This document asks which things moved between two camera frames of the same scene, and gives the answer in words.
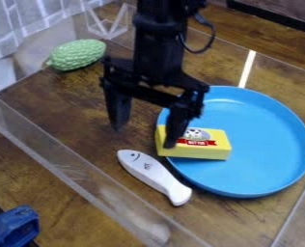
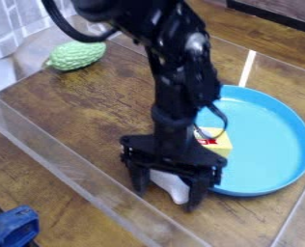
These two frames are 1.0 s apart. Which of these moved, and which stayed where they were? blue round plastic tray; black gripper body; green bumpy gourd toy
Moved: black gripper body
Stayed: blue round plastic tray; green bumpy gourd toy
